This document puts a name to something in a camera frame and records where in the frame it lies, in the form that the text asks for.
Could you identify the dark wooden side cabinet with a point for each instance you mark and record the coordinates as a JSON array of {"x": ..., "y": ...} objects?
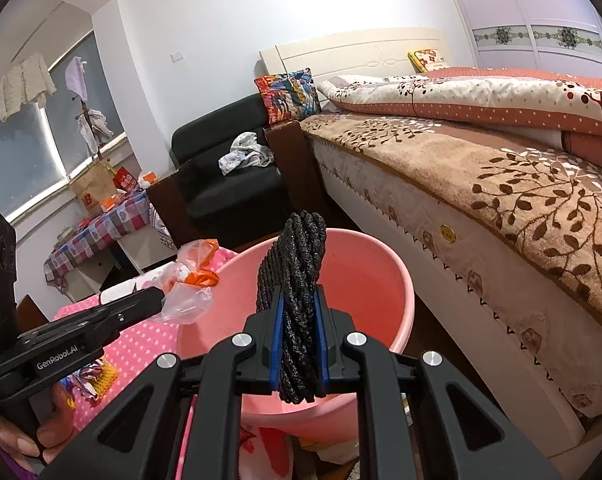
[
  {"x": 166, "y": 210},
  {"x": 293, "y": 170}
]

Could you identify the orange white packet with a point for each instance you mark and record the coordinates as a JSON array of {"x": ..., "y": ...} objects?
[{"x": 147, "y": 178}]

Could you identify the pale lilac hanging cloth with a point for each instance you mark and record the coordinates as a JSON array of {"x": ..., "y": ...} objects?
[{"x": 76, "y": 80}]

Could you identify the checkered tablecloth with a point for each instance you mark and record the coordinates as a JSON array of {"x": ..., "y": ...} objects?
[{"x": 106, "y": 225}]

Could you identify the white bed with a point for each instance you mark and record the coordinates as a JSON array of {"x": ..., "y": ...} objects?
[{"x": 481, "y": 280}]

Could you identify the red gift box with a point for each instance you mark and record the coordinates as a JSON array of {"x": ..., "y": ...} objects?
[{"x": 124, "y": 180}]

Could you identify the brown leaf-pattern blanket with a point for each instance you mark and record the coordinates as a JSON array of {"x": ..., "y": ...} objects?
[{"x": 531, "y": 200}]

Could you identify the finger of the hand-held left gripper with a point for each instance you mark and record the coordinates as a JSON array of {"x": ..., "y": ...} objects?
[
  {"x": 131, "y": 302},
  {"x": 136, "y": 317}
]

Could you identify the grey window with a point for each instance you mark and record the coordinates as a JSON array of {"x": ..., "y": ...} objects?
[{"x": 31, "y": 160}]

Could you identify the yellow floral cushion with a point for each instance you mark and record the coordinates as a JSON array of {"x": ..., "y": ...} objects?
[{"x": 428, "y": 58}]

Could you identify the white wardrobe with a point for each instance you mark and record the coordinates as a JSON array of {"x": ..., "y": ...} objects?
[{"x": 531, "y": 10}]

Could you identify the brown paper bag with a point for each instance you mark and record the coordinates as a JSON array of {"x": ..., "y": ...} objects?
[{"x": 93, "y": 187}]

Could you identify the pink plastic bucket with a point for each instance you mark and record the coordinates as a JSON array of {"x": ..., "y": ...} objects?
[{"x": 376, "y": 285}]

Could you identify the silver foil wrapper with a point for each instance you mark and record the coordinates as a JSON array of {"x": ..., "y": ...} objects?
[{"x": 87, "y": 384}]

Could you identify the person's left hand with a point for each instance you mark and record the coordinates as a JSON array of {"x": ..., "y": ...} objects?
[{"x": 56, "y": 415}]

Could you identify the white wall switch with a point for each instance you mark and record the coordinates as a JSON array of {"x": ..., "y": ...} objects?
[{"x": 177, "y": 56}]

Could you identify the white cabinet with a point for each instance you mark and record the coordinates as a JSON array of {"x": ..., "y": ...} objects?
[{"x": 136, "y": 250}]

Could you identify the wooden coat rack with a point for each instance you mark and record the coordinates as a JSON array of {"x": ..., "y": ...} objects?
[{"x": 97, "y": 152}]

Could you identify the white hanging garment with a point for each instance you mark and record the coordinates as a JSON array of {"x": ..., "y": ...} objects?
[{"x": 97, "y": 127}]

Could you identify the white pillow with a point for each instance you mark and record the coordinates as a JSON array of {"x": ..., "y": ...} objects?
[{"x": 353, "y": 81}]

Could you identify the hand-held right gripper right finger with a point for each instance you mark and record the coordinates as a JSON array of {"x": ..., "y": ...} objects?
[{"x": 323, "y": 345}]

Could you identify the cream hanging sweater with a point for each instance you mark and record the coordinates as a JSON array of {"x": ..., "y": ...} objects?
[{"x": 23, "y": 85}]

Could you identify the orange floral quilt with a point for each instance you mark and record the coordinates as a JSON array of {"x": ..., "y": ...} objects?
[{"x": 481, "y": 95}]

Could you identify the colourful patterned cushion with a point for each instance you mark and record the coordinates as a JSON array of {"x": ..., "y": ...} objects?
[{"x": 286, "y": 95}]

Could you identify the grey white clothes pile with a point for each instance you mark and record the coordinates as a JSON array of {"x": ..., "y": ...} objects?
[{"x": 243, "y": 152}]

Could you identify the clear plastic bag orange print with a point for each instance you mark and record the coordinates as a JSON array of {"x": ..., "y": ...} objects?
[{"x": 191, "y": 305}]

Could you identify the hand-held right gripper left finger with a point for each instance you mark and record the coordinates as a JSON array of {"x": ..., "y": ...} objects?
[{"x": 276, "y": 345}]

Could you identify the black scouring pad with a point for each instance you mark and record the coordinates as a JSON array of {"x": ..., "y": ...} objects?
[{"x": 296, "y": 260}]

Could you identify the pink dotted cloth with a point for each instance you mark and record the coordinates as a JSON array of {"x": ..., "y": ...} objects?
[{"x": 141, "y": 345}]

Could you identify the black leather armchair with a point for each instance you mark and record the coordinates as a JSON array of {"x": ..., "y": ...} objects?
[{"x": 221, "y": 190}]

